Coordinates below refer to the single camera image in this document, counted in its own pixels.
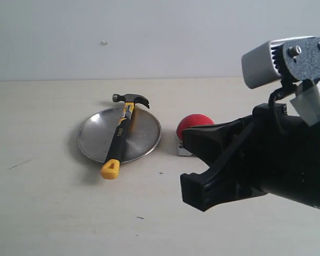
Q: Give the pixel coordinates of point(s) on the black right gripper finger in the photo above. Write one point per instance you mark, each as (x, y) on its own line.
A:
(218, 185)
(218, 145)

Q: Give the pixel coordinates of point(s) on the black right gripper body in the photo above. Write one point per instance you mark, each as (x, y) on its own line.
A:
(277, 155)

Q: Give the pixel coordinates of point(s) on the yellow black claw hammer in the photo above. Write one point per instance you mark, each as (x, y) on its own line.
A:
(110, 168)

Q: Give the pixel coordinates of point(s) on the red dome push button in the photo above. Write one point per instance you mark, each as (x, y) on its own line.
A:
(189, 121)

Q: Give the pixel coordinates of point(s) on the round metal plate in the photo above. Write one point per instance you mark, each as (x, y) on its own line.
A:
(95, 135)

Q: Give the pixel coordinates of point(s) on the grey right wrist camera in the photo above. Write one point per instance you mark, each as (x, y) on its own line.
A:
(290, 59)

